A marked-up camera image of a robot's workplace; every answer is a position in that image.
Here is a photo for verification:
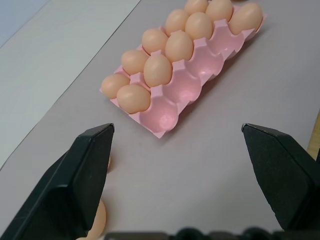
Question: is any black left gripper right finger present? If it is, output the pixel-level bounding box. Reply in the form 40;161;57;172
240;122;320;232

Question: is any pink plastic egg tray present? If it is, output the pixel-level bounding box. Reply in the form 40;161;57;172
99;0;268;140

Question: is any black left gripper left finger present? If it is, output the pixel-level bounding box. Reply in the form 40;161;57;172
0;122;116;240

